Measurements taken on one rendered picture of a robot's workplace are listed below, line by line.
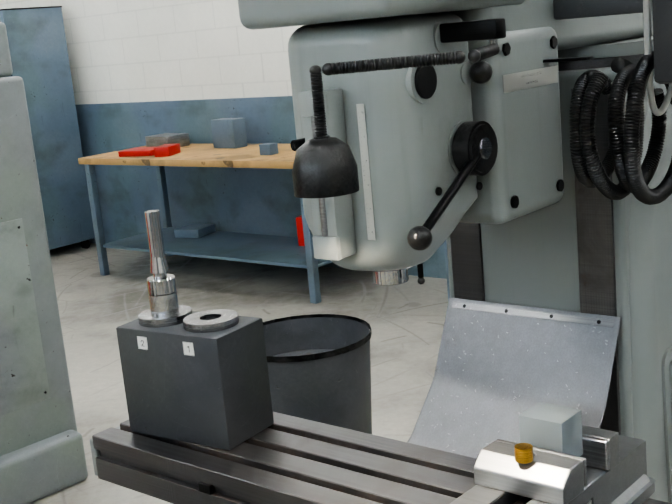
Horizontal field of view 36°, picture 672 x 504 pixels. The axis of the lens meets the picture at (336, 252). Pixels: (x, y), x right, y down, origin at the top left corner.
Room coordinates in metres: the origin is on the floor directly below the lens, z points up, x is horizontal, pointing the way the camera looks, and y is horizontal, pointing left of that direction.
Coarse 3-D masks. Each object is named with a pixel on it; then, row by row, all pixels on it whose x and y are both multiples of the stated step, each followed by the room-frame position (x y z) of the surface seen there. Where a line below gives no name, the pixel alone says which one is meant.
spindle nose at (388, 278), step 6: (402, 270) 1.34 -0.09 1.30; (378, 276) 1.34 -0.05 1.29; (384, 276) 1.33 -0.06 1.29; (390, 276) 1.33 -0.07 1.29; (396, 276) 1.33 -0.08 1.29; (402, 276) 1.34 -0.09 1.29; (408, 276) 1.35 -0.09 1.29; (378, 282) 1.34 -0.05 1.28; (384, 282) 1.33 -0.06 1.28; (390, 282) 1.33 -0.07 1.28; (396, 282) 1.33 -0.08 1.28; (402, 282) 1.33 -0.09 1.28
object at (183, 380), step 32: (160, 320) 1.62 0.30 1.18; (192, 320) 1.60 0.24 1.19; (224, 320) 1.58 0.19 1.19; (256, 320) 1.61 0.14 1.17; (128, 352) 1.63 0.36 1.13; (160, 352) 1.59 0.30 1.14; (192, 352) 1.55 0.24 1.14; (224, 352) 1.54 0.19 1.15; (256, 352) 1.60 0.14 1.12; (128, 384) 1.64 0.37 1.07; (160, 384) 1.60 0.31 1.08; (192, 384) 1.56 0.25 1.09; (224, 384) 1.53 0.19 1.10; (256, 384) 1.59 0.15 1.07; (160, 416) 1.60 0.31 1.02; (192, 416) 1.56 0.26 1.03; (224, 416) 1.53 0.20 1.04; (256, 416) 1.58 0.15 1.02; (224, 448) 1.53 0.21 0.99
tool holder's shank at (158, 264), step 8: (152, 216) 1.65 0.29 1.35; (152, 224) 1.65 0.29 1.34; (160, 224) 1.66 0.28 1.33; (152, 232) 1.65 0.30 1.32; (160, 232) 1.66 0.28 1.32; (152, 240) 1.65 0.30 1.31; (160, 240) 1.66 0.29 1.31; (152, 248) 1.65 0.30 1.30; (160, 248) 1.65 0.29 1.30; (152, 256) 1.65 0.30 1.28; (160, 256) 1.65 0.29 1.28; (152, 264) 1.65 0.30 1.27; (160, 264) 1.65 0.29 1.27; (152, 272) 1.65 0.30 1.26; (160, 272) 1.65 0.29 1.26
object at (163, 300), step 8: (152, 288) 1.64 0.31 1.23; (160, 288) 1.64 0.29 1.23; (168, 288) 1.64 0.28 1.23; (152, 296) 1.64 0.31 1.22; (160, 296) 1.64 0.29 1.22; (168, 296) 1.64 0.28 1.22; (176, 296) 1.66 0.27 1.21; (152, 304) 1.65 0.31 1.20; (160, 304) 1.64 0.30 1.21; (168, 304) 1.64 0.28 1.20; (176, 304) 1.66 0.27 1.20; (152, 312) 1.65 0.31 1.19; (160, 312) 1.64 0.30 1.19; (168, 312) 1.64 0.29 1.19; (176, 312) 1.65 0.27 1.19
